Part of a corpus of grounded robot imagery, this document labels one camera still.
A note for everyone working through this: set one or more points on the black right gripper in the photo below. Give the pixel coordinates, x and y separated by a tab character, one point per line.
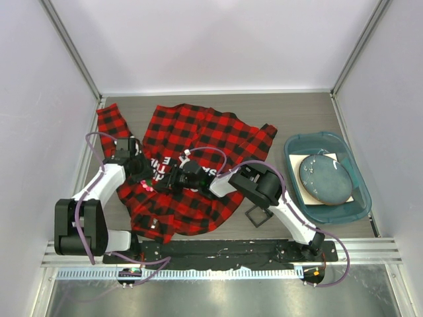
169	183

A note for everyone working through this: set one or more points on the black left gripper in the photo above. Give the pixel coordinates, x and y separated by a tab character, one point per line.
147	173

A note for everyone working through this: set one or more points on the pink white flower brooch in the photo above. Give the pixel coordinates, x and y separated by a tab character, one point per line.
147	186

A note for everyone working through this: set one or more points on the red black plaid shirt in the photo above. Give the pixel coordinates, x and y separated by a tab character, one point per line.
218	142

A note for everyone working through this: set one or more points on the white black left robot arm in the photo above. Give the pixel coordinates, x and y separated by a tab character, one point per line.
79	224

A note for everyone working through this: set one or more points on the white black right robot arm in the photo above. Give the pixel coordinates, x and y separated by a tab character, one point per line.
257	181

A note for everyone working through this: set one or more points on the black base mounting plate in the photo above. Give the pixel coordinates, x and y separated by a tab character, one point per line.
223	255

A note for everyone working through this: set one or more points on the blue round ceramic plate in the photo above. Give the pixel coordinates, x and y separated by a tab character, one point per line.
325	180

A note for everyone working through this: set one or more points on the teal plastic bin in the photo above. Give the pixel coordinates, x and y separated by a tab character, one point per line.
327	182

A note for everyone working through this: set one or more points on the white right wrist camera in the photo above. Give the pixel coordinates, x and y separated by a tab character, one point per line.
184	157

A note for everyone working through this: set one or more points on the small black square frame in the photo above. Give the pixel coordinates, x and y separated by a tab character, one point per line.
258	216

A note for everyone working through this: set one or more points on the aluminium front rail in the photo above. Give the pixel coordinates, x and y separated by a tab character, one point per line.
350	251

